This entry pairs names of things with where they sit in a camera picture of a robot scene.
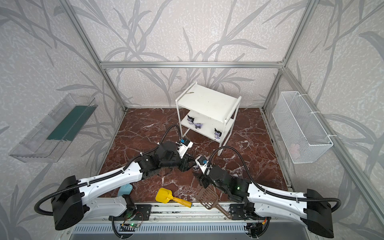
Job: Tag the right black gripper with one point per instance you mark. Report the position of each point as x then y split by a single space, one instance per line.
204 179

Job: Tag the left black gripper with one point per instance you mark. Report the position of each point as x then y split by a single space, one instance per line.
186 163

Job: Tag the black purple Kuromi figure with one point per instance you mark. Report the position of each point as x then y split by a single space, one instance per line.
190 120

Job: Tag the dark purple small figure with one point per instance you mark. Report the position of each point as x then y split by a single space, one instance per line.
198 125

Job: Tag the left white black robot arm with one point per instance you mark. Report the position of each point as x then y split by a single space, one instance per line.
76 200

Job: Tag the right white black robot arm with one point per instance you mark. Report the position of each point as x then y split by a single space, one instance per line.
309 208

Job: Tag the white two-tier shelf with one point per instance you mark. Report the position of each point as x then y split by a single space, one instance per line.
213 109

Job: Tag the brown slotted toy spatula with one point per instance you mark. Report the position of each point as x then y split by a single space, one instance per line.
208 198

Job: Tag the yellow toy shovel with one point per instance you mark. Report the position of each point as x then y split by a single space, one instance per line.
164 196

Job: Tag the pink item in basket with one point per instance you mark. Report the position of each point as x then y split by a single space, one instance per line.
294 151

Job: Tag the small circuit board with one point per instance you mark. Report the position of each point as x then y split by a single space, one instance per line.
130 227

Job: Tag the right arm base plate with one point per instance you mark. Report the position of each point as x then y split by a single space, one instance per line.
237 212

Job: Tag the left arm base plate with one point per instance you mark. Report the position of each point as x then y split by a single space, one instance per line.
137 213

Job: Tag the white wire mesh basket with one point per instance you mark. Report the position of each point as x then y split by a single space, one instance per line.
299 124

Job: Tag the clear plastic wall bin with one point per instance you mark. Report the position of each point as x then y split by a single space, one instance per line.
47 142

